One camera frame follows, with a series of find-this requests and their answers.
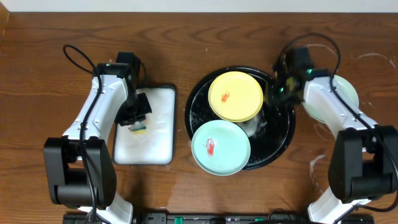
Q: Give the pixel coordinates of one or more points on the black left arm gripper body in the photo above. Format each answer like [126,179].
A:
[134,115]

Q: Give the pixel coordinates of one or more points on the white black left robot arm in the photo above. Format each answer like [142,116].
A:
[80,172]

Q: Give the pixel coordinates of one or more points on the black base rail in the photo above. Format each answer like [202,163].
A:
[162,218]

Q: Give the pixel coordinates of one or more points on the pale green plate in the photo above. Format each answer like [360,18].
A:
[221,147]
[345,93]

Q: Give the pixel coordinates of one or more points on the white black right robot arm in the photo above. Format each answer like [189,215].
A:
[363,166]

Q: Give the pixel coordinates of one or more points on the black rectangular foam tray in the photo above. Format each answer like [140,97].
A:
[156,145]

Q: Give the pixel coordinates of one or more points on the yellow blue sponge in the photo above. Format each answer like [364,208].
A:
[137,128]

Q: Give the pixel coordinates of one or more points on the yellow plate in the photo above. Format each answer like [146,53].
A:
[235,96]

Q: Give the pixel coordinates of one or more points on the black round tray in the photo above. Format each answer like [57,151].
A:
[269,133]

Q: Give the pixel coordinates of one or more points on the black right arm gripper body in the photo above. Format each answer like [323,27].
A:
[279,94]

